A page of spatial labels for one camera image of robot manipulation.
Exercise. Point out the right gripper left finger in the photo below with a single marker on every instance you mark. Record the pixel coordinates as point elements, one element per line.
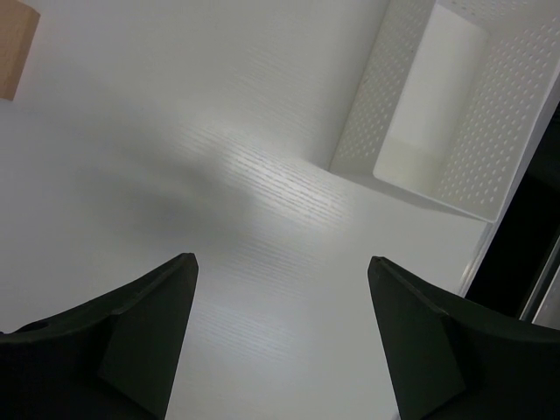
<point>113,357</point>

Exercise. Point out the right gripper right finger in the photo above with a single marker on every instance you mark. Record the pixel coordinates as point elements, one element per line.
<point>450,358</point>

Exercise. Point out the white perforated box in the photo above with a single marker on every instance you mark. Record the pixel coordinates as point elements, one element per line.
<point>452,94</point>

